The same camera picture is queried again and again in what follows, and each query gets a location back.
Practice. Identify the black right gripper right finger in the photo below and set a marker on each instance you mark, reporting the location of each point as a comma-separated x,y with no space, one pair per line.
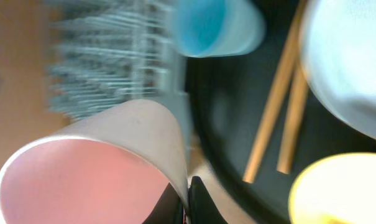
202,208

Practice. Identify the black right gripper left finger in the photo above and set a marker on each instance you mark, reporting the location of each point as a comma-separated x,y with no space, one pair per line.
168,210

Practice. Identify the pink cup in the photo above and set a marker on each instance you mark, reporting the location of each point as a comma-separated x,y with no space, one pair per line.
109,168

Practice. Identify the yellow bowl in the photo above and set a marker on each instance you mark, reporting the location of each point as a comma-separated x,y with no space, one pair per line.
337,189

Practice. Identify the light blue cup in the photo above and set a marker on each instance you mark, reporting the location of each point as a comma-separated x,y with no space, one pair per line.
216,28

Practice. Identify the grey dishwasher rack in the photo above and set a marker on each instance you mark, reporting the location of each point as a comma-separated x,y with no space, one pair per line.
102,53

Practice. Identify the right wooden chopstick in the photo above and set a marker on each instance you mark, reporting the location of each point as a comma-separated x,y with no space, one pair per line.
293,119

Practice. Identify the wooden chopstick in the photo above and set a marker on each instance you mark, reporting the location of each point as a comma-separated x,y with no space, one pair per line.
276,95
293,119

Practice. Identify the round black tray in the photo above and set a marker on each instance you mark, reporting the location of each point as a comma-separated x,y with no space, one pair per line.
227,97

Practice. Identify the left wooden chopstick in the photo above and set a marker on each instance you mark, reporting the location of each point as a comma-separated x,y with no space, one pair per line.
276,95

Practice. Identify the pale grey plate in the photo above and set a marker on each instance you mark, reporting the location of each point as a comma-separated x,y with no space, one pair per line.
338,51

